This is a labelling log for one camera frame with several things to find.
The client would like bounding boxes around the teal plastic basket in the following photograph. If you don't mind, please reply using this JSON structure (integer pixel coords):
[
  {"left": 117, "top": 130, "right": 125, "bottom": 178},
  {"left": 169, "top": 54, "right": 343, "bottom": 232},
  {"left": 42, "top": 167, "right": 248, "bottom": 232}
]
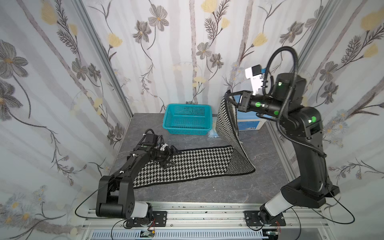
[{"left": 163, "top": 104, "right": 213, "bottom": 136}]

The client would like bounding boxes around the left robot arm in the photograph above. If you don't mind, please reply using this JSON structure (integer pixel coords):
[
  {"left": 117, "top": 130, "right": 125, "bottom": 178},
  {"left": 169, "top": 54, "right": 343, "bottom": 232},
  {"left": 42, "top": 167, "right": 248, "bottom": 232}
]
[{"left": 96, "top": 144, "right": 182, "bottom": 221}]

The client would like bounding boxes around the white box with blue lid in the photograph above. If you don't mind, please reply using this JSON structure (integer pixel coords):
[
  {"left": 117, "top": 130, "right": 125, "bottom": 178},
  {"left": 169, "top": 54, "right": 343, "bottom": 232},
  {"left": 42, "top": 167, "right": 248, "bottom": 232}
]
[{"left": 237, "top": 110, "right": 267, "bottom": 131}]

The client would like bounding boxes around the bag of blue masks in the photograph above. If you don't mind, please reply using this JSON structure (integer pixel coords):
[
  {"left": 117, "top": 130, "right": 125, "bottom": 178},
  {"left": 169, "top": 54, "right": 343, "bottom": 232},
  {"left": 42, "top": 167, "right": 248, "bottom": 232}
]
[{"left": 208, "top": 129, "right": 220, "bottom": 139}]

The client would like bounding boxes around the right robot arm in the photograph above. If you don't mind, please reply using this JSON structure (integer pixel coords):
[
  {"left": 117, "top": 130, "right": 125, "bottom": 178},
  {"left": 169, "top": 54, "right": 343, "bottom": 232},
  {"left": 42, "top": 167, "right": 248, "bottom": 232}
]
[{"left": 225, "top": 73, "right": 340, "bottom": 226}]

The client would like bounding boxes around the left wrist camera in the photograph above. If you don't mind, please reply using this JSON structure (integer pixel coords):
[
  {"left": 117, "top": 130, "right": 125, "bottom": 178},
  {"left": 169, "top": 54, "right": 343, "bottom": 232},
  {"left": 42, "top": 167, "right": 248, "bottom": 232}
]
[{"left": 144, "top": 129, "right": 165, "bottom": 148}]

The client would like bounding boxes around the black white knitted scarf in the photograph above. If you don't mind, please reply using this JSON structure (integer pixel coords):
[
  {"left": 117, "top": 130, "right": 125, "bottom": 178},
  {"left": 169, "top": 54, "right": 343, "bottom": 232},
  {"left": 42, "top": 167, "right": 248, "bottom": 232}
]
[{"left": 134, "top": 99, "right": 256, "bottom": 189}]

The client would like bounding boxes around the aluminium rail frame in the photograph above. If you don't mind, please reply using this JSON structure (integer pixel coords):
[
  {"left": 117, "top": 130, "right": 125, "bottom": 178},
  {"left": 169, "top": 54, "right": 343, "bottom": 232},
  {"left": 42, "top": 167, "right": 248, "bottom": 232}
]
[{"left": 80, "top": 185, "right": 334, "bottom": 240}]

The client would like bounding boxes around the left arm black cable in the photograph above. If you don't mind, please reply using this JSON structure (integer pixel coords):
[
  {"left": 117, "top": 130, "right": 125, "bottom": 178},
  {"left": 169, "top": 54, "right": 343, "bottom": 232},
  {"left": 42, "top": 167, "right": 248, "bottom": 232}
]
[{"left": 74, "top": 185, "right": 103, "bottom": 220}]

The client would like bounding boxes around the white slotted cable duct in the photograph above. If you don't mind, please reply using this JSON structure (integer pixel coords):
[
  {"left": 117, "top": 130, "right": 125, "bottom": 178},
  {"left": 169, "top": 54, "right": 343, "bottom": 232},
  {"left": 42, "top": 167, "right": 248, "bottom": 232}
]
[{"left": 88, "top": 229, "right": 268, "bottom": 240}]

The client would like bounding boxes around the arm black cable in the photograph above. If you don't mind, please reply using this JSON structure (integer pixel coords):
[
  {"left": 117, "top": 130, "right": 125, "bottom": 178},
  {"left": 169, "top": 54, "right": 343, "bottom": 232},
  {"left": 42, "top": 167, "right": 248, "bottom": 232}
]
[
  {"left": 74, "top": 185, "right": 103, "bottom": 220},
  {"left": 311, "top": 185, "right": 356, "bottom": 226}
]

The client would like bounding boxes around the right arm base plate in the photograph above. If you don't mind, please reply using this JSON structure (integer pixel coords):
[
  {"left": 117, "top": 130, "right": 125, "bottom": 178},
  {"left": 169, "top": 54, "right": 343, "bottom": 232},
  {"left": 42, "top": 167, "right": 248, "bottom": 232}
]
[{"left": 244, "top": 211, "right": 287, "bottom": 227}]

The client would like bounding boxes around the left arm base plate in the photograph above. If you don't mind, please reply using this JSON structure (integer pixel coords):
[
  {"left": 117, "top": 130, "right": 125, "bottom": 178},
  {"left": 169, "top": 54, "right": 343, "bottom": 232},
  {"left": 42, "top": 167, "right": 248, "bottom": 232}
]
[{"left": 123, "top": 211, "right": 168, "bottom": 229}]

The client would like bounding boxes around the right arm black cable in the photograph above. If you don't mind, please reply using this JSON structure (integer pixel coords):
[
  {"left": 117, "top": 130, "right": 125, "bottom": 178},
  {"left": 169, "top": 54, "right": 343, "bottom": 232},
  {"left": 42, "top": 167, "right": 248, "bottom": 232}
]
[{"left": 311, "top": 185, "right": 356, "bottom": 226}]

